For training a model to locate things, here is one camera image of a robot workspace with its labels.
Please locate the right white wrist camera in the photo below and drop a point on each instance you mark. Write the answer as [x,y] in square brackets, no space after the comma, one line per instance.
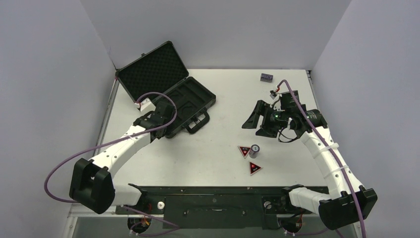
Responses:
[275,95]

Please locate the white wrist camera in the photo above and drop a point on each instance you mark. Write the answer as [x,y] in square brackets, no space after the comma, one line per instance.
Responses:
[145,106]
[275,95]

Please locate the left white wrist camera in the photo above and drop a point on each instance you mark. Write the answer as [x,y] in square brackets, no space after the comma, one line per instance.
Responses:
[145,106]

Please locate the poker chip stack left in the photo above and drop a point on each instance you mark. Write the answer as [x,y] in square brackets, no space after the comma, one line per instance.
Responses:
[254,151]

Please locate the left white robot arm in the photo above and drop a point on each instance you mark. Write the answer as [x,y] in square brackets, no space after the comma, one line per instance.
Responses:
[92,180]

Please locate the red triangular button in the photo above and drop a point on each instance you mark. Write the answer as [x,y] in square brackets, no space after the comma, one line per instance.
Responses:
[244,151]
[254,168]

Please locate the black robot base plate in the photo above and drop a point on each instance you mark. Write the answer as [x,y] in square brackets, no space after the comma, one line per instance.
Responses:
[200,207]

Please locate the red triangular button lower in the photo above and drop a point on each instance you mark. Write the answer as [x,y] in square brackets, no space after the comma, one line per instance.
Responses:
[254,168]

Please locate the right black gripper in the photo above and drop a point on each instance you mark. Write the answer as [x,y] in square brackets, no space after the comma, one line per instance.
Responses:
[262,117]

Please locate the black foam-lined carrying case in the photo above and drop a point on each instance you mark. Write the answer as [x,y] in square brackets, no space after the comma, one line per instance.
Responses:
[162,70]

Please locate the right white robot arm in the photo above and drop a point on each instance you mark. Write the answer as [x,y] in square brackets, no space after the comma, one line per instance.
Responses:
[347,200]

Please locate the red triangular button upper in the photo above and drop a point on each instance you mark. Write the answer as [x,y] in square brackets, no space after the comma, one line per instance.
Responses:
[244,151]

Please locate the purple playing card box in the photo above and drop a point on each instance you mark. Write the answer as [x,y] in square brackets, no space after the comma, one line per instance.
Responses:
[266,77]

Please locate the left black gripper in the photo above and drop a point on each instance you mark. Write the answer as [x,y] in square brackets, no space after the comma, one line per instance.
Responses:
[168,121]

